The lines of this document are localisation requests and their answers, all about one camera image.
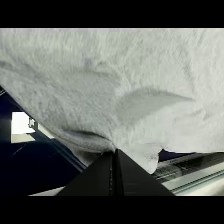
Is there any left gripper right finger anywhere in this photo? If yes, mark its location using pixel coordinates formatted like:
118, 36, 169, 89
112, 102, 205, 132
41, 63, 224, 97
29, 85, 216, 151
115, 148, 176, 197

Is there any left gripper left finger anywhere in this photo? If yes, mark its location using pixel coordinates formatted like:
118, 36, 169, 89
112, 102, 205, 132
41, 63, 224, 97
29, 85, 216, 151
56, 149, 117, 197

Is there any light grey garment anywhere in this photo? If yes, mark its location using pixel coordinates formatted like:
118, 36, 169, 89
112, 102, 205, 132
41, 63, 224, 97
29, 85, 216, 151
0, 28, 224, 175

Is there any silver frame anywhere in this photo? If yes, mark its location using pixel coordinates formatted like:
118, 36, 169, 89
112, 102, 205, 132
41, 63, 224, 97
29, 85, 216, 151
153, 152, 224, 196

